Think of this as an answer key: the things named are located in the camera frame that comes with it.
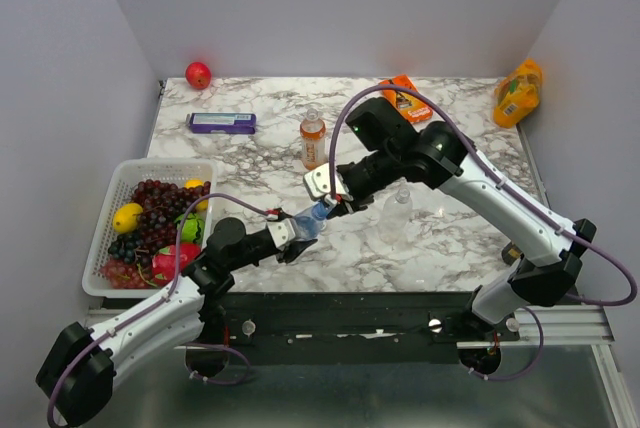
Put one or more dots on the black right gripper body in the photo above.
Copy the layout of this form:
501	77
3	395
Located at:
365	178

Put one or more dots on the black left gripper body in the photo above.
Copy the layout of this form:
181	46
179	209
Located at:
288	255

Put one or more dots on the clear bottle blue label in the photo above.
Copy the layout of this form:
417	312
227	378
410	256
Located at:
308	227

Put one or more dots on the orange drink bottle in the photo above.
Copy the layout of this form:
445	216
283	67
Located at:
313	132

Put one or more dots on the blue bottle cap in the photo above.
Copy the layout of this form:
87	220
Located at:
320	211

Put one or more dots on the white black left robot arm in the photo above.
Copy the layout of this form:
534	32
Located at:
84	365

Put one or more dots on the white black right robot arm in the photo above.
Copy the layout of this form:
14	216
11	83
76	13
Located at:
549	244

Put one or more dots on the orange razor box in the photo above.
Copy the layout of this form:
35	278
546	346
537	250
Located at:
412	109

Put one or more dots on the green toy fruit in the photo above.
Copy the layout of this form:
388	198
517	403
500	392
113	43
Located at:
193	228

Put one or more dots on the yellow lemon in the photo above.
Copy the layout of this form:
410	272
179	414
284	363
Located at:
197	188
125	219

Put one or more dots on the red toy fruit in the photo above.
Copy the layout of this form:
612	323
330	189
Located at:
164	262

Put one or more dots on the red grape bunch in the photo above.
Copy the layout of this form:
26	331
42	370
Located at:
162	203

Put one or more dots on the purple white box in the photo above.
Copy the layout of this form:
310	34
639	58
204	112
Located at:
228	123

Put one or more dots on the black gold can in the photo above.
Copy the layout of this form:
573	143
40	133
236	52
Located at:
510	253

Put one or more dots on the dark grape bunch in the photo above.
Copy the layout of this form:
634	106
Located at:
126	247

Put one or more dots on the yellow snack bag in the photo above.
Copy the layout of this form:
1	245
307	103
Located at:
518	95

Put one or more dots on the white plastic basket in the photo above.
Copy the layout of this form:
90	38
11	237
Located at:
106	277

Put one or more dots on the red apple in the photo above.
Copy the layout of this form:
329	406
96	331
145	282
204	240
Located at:
198	75

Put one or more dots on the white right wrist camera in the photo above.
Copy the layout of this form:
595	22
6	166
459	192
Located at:
317	183

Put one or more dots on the black mounting rail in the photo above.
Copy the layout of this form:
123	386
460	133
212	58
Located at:
347	328

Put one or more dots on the aluminium rail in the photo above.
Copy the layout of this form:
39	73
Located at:
562	325

